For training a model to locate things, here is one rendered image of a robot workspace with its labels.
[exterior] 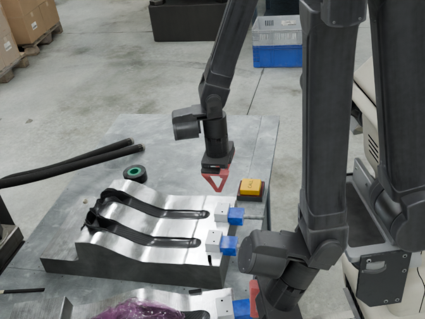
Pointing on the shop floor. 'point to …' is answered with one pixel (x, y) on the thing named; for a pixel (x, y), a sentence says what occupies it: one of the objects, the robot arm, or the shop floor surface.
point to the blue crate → (277, 56)
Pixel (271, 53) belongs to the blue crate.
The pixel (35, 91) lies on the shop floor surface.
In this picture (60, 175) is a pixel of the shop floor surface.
